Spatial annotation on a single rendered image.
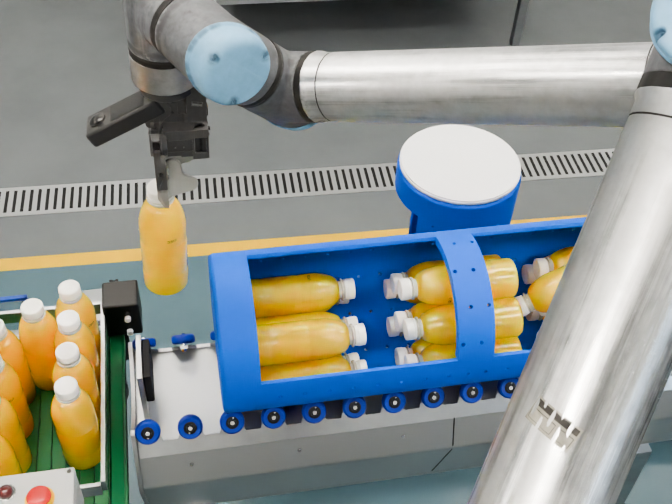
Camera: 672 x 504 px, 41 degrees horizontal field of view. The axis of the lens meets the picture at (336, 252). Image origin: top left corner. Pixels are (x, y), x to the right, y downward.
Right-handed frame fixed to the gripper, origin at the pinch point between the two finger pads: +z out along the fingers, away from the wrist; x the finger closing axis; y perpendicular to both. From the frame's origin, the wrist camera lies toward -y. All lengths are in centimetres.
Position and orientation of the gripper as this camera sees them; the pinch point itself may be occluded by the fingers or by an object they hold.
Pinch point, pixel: (160, 190)
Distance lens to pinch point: 137.4
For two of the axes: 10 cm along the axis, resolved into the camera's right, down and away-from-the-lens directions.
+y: 9.8, -0.9, 1.8
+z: -0.7, 6.8, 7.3
